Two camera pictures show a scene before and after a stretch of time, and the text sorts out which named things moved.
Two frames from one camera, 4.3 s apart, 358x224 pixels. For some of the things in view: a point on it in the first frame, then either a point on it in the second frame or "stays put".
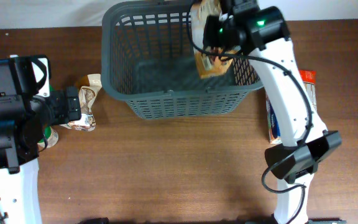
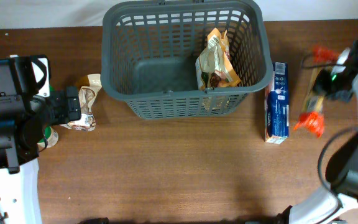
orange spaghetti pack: x=309 y=77 -> x=312 y=117
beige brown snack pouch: x=87 y=122 stays put
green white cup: x=51 y=137 stays put
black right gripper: x=212 y=28 -> x=321 y=85
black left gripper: x=59 y=104 stays put
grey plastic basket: x=148 y=64 stays put
